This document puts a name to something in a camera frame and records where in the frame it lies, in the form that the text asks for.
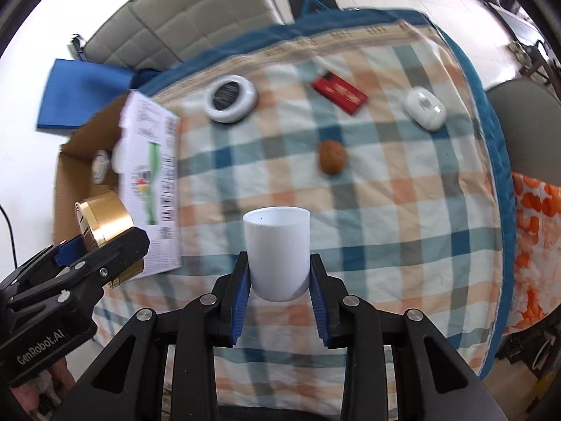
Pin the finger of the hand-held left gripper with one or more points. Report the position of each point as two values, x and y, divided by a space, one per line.
70 251
118 248

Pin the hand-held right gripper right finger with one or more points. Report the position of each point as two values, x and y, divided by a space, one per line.
318 305

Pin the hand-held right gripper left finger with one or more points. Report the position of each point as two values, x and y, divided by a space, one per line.
238 302

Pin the gold round tin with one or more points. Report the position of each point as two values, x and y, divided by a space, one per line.
105 219

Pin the white cup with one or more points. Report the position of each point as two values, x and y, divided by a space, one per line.
276 254

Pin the cardboard box with printed flap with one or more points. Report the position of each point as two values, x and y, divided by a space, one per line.
74 162

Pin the person's left hand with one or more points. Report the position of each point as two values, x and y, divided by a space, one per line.
59 377

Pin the small white round jar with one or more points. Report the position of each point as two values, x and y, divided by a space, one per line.
100 166

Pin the white round container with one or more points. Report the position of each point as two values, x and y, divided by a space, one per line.
117 155

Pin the plaid blanket with blue edge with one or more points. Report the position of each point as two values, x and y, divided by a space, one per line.
394 228

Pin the brown walnut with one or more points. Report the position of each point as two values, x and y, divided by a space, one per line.
332 158

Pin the round white tin black lid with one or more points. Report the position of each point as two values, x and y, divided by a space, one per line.
230 98

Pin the red flat box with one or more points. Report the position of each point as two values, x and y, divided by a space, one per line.
339 93

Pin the white earbud case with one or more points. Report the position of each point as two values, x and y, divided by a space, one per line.
424 108

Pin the orange patterned cloth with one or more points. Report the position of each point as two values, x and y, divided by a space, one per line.
534 245

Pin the grey quilted sofa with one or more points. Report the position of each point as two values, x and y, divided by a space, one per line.
184 17

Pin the grey chair seat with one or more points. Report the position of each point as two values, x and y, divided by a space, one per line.
526 123

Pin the black stand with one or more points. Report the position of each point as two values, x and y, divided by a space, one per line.
532 57

